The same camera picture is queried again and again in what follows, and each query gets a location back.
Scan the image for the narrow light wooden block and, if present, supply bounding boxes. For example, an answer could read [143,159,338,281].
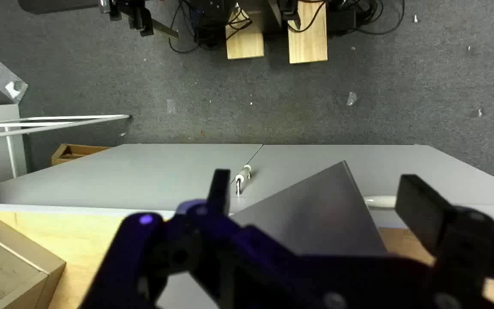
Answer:
[223,15,268,62]

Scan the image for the gray desk drawer unit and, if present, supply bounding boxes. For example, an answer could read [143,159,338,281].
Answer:
[0,142,494,219]

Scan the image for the white wire frame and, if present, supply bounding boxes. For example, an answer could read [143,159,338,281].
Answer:
[0,113,132,180]

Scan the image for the tall beige file cabinet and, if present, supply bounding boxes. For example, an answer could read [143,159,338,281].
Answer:
[0,204,67,309]

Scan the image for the wide light wooden block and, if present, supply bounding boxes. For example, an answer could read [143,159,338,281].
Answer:
[287,0,330,65]

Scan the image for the wooden blocks on wall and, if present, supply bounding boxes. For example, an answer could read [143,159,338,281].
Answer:
[168,0,407,56]

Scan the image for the black tripod stand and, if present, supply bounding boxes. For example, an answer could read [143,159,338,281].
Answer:
[17,0,182,41]

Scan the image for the small brown wooden box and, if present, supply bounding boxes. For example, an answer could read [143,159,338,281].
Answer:
[50,142,112,168]

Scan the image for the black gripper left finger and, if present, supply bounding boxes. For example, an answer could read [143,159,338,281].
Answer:
[204,166,234,218]

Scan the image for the clear plastic piece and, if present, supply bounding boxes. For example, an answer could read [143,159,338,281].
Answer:
[0,55,31,104]

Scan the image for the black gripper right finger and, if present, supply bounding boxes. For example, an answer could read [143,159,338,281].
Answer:
[393,173,460,255]

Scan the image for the small white file cabinet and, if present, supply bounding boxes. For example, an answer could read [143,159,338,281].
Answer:
[228,159,391,257]

